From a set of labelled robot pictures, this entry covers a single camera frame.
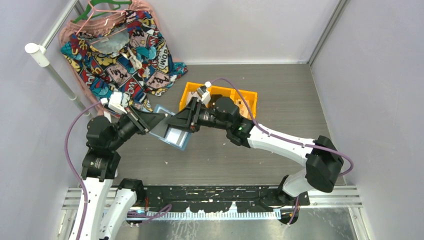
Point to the metal clothes rail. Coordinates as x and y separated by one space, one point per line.
44 47

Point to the green hanger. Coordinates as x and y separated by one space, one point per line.
96 8

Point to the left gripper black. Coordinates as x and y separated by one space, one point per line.
144 121

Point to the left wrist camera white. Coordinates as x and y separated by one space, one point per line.
118 102

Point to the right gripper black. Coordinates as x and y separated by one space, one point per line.
183 118

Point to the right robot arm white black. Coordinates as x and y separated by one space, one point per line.
321 163

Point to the tan cards stack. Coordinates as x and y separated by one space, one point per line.
243 108

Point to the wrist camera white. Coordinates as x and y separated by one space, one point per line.
203 93
118 102

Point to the blue card holder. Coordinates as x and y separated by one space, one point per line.
168 134

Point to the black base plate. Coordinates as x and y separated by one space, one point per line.
209 198

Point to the pink garment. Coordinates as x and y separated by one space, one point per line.
98 26

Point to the comic print shorts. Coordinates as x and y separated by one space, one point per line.
132 57

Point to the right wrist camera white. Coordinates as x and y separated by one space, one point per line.
203 93

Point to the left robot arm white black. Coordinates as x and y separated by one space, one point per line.
99 169

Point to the silver cards stack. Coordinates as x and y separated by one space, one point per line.
190 95

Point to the pink hanger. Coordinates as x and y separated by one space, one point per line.
112 40

